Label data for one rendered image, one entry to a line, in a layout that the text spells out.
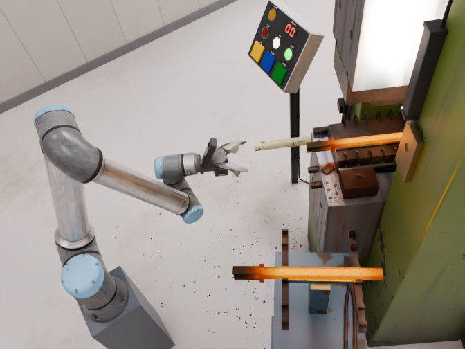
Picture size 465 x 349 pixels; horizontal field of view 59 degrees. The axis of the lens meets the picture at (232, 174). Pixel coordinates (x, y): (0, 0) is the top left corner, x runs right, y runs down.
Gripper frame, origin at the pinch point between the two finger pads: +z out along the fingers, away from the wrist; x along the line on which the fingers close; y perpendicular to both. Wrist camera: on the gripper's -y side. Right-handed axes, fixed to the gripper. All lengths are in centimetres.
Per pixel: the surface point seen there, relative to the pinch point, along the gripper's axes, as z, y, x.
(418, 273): 52, 12, 48
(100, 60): -131, 95, -213
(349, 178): 35.6, 1.9, 14.9
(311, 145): 24.1, -1.3, 0.0
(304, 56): 27, -11, -41
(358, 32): 33, -56, 11
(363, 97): 38.3, -29.2, 7.4
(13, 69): -190, 70, -179
